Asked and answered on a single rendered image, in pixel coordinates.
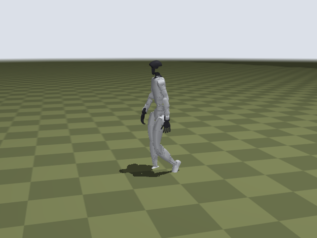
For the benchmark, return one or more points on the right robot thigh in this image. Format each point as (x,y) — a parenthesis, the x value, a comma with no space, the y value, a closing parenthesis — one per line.
(151,123)

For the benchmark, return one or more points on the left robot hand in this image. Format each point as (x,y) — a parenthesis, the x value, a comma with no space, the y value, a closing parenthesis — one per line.
(166,125)

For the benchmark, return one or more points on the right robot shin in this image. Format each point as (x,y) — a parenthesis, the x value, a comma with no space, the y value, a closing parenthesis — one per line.
(154,156)

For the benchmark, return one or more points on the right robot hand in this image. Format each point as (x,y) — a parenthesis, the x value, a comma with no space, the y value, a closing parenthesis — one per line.
(143,115)

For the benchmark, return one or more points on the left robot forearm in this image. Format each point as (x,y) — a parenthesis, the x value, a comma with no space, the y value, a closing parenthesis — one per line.
(166,108)

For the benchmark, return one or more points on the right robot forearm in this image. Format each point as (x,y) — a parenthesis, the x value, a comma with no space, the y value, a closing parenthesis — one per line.
(148,103)

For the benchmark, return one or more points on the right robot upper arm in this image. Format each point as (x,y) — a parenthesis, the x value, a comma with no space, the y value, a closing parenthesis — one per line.
(151,95)

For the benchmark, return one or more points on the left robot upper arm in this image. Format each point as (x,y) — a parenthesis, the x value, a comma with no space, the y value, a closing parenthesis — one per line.
(161,85)

